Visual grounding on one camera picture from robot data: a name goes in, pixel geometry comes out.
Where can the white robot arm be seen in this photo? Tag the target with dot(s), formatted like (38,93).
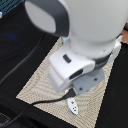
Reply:
(93,32)

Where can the beige woven placemat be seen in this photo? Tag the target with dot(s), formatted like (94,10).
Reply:
(58,115)

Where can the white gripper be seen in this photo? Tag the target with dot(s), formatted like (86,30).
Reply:
(79,56)

